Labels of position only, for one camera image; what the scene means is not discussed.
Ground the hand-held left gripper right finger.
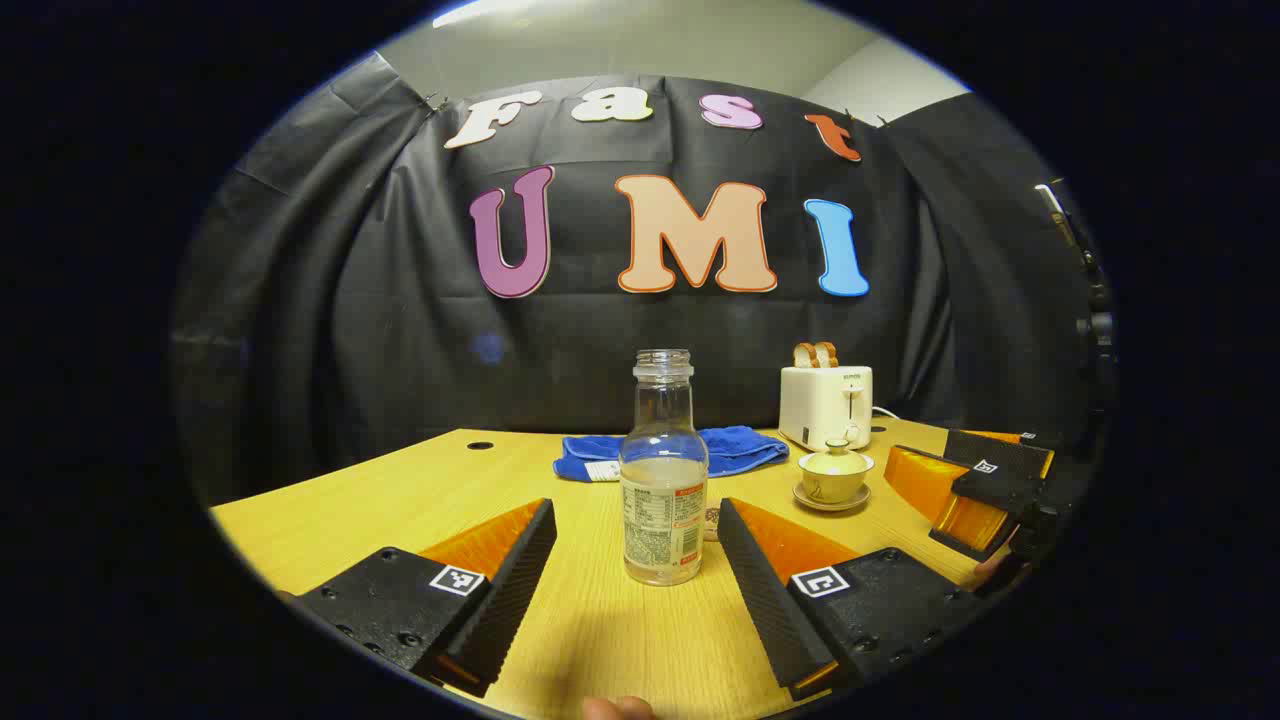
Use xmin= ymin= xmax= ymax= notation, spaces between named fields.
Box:
xmin=717 ymin=496 xmax=988 ymax=702

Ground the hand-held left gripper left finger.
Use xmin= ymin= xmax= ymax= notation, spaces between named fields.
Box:
xmin=298 ymin=497 xmax=559 ymax=699

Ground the cream ceramic teacup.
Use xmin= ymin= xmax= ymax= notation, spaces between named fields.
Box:
xmin=800 ymin=468 xmax=872 ymax=505

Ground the clear glass water bottle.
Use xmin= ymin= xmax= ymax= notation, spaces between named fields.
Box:
xmin=618 ymin=349 xmax=710 ymax=587

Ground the cream teacup lid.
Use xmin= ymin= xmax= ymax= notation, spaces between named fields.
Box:
xmin=798 ymin=438 xmax=875 ymax=478

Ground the cream ceramic saucer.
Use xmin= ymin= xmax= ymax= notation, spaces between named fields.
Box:
xmin=792 ymin=483 xmax=873 ymax=514

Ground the blue towel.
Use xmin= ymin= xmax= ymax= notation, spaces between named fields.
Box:
xmin=553 ymin=426 xmax=791 ymax=483

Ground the white toaster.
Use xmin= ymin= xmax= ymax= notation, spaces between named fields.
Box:
xmin=779 ymin=364 xmax=875 ymax=452

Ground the black backdrop cloth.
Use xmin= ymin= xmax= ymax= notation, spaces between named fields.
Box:
xmin=170 ymin=52 xmax=1116 ymax=506

